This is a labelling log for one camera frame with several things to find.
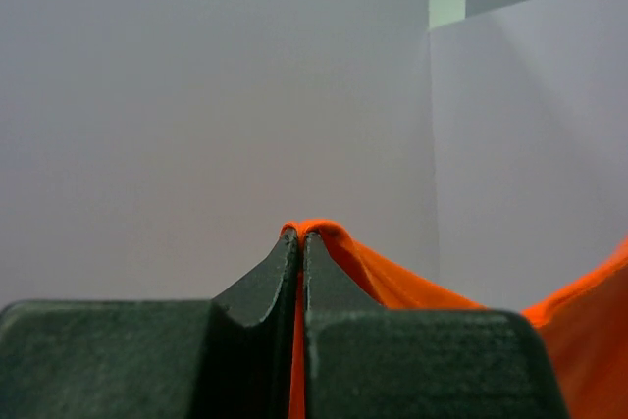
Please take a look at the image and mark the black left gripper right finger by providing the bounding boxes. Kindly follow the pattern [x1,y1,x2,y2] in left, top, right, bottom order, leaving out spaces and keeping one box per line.
[303,233,568,419]

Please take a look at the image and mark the orange t shirt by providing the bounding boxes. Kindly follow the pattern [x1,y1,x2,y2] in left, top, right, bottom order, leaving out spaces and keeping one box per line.
[283,219,627,418]

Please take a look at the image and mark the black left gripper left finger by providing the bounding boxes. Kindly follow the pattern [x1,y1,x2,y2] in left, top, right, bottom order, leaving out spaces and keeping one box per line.
[1,230,299,418]

